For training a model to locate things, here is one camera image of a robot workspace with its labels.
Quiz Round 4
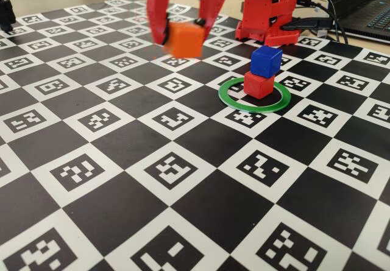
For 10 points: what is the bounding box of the black laptop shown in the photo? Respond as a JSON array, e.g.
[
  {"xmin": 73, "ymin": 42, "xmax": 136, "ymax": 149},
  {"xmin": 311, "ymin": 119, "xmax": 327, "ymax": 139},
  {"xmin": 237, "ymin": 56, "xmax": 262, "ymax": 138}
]
[{"xmin": 328, "ymin": 0, "xmax": 390, "ymax": 39}]

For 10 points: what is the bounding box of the blue cube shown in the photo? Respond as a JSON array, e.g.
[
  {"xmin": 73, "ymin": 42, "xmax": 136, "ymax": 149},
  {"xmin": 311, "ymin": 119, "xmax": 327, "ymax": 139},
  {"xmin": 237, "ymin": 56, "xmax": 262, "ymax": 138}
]
[{"xmin": 250, "ymin": 46, "xmax": 283, "ymax": 79}]

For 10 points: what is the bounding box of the black clamp object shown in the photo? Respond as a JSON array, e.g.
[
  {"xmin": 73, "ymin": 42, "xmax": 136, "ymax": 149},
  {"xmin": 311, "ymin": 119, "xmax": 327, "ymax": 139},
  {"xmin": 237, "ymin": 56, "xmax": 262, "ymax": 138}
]
[{"xmin": 0, "ymin": 0, "xmax": 16, "ymax": 35}]

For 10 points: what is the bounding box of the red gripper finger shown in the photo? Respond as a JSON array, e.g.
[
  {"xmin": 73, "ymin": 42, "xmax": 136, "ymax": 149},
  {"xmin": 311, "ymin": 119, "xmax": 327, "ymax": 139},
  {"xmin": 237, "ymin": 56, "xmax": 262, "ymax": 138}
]
[
  {"xmin": 196, "ymin": 0, "xmax": 237, "ymax": 39},
  {"xmin": 147, "ymin": 0, "xmax": 177, "ymax": 47}
]

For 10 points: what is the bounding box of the black white marker board mat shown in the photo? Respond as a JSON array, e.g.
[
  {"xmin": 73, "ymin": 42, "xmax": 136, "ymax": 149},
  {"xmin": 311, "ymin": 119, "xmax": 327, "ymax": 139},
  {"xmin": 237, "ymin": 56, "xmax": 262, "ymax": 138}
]
[{"xmin": 0, "ymin": 0, "xmax": 390, "ymax": 271}]

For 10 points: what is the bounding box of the green flat ring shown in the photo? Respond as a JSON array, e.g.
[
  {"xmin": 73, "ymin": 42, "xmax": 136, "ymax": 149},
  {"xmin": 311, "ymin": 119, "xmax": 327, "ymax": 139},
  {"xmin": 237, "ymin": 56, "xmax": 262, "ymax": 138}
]
[{"xmin": 218, "ymin": 76, "xmax": 292, "ymax": 113}]

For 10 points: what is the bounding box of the black plug connector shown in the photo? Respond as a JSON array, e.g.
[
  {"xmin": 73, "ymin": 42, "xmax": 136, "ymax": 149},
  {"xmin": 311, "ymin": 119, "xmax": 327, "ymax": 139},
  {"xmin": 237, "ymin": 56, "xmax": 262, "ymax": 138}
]
[{"xmin": 282, "ymin": 17, "xmax": 333, "ymax": 32}]

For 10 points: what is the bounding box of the red cube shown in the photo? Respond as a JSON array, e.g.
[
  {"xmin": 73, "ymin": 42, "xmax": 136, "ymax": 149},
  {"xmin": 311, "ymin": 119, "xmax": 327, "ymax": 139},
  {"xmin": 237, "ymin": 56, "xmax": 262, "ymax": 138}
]
[{"xmin": 243, "ymin": 71, "xmax": 274, "ymax": 99}]

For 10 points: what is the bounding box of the orange cube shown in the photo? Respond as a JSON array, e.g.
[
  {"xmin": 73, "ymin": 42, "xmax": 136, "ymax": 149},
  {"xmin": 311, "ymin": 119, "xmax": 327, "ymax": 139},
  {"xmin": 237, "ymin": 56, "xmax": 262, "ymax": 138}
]
[{"xmin": 163, "ymin": 21, "xmax": 205, "ymax": 59}]

